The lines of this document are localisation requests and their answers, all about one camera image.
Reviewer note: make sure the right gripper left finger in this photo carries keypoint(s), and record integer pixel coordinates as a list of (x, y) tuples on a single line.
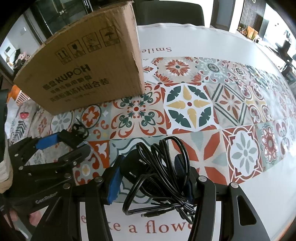
[(61, 220)]

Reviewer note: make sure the brown cardboard box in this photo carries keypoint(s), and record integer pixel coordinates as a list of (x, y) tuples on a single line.
[(93, 60)]

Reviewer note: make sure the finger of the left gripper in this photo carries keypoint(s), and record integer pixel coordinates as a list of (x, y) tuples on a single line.
[(23, 150), (67, 161)]

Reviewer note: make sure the black power adapter with cable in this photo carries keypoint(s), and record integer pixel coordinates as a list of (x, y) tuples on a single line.
[(162, 173)]

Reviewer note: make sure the folded floral cloth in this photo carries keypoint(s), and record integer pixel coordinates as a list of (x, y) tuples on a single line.
[(22, 121)]

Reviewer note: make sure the person's left hand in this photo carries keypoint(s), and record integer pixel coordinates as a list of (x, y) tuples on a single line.
[(12, 216)]

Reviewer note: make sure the patterned tile table runner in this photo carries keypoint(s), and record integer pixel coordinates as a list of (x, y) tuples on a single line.
[(236, 121)]

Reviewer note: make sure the dark chair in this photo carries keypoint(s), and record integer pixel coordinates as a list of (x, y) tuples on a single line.
[(153, 12)]

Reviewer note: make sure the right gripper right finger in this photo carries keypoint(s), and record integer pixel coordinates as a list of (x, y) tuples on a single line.
[(239, 219)]

